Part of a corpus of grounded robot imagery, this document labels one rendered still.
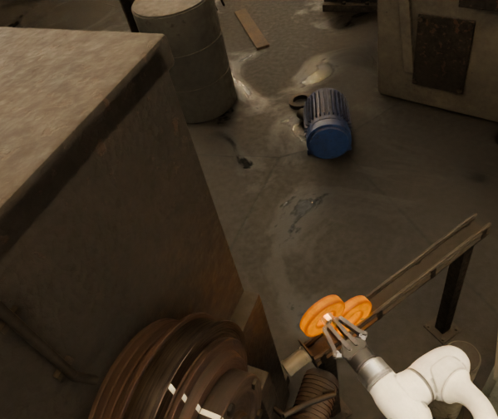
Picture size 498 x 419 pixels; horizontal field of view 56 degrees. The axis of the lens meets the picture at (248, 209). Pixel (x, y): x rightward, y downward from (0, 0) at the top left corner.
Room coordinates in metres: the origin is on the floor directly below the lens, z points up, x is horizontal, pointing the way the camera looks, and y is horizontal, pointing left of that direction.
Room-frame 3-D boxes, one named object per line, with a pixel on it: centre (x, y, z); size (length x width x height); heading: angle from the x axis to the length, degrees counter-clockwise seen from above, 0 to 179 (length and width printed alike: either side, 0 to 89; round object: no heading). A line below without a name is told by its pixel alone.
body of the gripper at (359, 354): (0.58, -0.20, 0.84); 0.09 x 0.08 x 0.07; 21
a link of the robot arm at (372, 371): (0.51, -0.22, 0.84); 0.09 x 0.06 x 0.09; 111
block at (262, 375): (0.61, 0.13, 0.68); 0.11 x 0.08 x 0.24; 56
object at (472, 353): (0.61, -0.58, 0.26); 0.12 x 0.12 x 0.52
